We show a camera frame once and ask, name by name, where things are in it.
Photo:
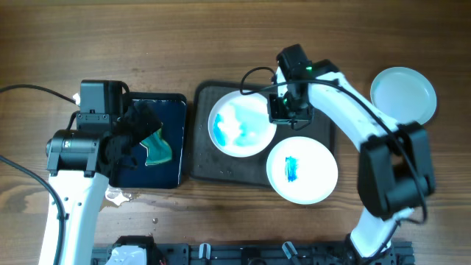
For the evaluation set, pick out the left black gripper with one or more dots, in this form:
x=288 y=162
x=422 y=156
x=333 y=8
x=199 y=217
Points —
x=143 y=129

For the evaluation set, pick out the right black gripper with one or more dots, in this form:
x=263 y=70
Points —
x=277 y=116

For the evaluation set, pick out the green yellow sponge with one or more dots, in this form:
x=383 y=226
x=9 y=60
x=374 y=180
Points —
x=158 y=151

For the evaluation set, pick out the white plate with blue water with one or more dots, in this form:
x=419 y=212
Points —
x=404 y=94

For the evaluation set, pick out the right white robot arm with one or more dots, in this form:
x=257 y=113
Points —
x=395 y=170

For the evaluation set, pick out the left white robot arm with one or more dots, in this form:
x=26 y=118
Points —
x=80 y=166

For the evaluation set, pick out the dark blue water tray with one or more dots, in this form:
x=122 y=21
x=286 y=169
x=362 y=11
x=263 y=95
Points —
x=132 y=171

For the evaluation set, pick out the dark grey serving tray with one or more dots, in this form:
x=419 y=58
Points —
x=204 y=161

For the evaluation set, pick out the white plate with blue stain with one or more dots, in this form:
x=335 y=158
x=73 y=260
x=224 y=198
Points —
x=302 y=170

